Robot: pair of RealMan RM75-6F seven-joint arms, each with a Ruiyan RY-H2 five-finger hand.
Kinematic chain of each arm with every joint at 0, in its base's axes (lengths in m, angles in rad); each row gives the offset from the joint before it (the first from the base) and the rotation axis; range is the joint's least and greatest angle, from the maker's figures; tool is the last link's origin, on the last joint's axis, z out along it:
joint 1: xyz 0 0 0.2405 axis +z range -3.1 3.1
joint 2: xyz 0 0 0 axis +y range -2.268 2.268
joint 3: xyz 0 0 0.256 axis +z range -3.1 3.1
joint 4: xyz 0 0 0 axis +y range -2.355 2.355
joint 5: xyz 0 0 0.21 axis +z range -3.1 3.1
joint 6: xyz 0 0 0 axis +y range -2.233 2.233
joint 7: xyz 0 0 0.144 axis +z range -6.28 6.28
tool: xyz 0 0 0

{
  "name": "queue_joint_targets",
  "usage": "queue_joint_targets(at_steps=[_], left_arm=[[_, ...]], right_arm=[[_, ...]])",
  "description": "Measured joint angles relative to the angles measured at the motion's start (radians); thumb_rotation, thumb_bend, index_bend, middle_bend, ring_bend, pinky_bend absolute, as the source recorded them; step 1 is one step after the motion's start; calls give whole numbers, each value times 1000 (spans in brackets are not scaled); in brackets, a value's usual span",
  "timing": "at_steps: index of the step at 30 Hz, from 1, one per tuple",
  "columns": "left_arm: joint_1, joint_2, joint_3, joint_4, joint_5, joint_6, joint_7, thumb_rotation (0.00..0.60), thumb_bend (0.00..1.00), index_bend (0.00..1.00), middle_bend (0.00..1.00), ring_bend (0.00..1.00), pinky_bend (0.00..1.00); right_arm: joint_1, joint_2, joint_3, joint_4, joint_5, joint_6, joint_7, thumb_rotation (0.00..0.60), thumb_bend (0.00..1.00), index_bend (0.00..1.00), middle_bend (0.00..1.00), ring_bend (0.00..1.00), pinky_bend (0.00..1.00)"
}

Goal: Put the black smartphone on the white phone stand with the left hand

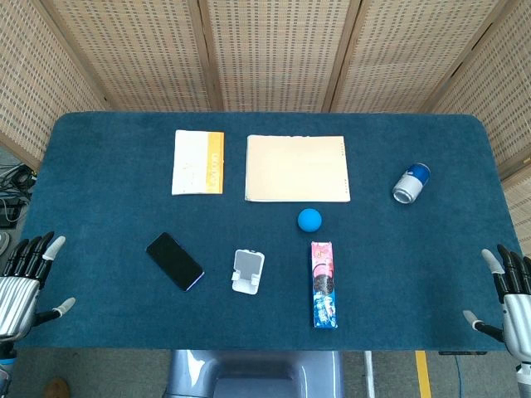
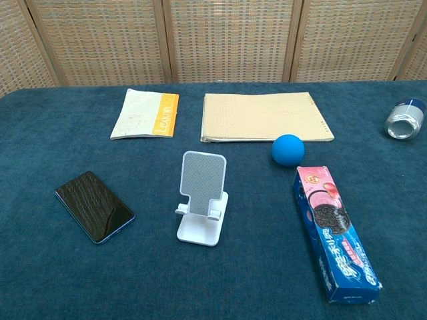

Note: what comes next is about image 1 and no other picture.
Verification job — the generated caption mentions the blue white drink can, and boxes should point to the blue white drink can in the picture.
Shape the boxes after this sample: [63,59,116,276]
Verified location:
[392,162,431,205]

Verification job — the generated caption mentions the woven folding screen panel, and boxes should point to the woven folding screen panel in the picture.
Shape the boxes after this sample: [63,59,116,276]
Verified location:
[418,0,531,250]
[197,0,366,113]
[39,0,225,113]
[0,0,107,167]
[321,0,505,114]

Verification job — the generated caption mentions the black floor cable tangle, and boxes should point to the black floor cable tangle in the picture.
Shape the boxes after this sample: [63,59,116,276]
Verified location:
[0,160,39,229]

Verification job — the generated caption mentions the grey blue robot torso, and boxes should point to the grey blue robot torso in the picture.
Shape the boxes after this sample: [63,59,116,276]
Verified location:
[163,350,345,398]

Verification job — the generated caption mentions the brown round floor object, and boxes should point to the brown round floor object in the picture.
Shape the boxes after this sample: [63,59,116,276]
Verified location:
[43,377,71,398]

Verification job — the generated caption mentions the blue pink cookie box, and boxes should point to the blue pink cookie box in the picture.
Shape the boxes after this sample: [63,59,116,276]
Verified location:
[309,240,340,331]

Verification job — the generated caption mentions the blue carpet table cover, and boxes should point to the blue carpet table cover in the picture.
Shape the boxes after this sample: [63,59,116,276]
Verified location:
[17,111,524,353]

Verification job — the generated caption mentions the thin blue floor cable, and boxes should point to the thin blue floor cable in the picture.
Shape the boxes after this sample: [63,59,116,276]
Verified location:
[452,354,464,398]

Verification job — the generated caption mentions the blue foam ball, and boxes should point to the blue foam ball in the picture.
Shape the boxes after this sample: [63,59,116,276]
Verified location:
[297,207,324,232]

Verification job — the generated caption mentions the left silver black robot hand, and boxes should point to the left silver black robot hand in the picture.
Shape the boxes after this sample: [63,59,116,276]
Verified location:
[0,231,76,342]

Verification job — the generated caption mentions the black smartphone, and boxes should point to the black smartphone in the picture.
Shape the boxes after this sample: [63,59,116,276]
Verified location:
[145,231,205,293]

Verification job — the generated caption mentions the white floor pole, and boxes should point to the white floor pole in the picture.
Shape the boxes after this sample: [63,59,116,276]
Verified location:
[363,351,377,398]

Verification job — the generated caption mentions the beige paper notebook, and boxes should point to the beige paper notebook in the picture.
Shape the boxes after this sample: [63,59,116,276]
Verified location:
[244,134,351,204]

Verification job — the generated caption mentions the white yellow notebook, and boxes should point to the white yellow notebook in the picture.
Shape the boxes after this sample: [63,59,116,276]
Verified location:
[171,129,226,197]

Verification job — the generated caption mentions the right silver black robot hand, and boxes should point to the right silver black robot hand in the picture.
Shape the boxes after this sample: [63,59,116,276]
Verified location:
[463,243,531,366]

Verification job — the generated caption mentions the white phone stand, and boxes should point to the white phone stand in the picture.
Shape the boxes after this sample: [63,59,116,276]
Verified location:
[230,248,266,295]

